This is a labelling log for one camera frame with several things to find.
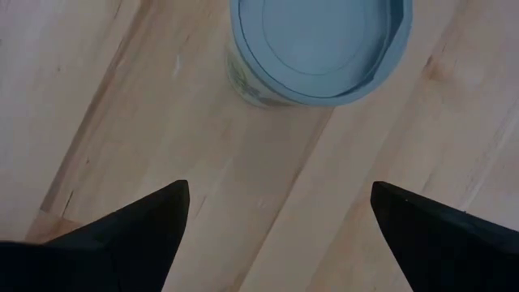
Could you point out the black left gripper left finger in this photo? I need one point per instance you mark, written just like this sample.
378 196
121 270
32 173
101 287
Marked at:
101 255

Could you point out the white vegetable print can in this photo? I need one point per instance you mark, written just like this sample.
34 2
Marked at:
316 40

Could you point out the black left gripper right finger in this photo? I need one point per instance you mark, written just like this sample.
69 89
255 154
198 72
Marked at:
446 247

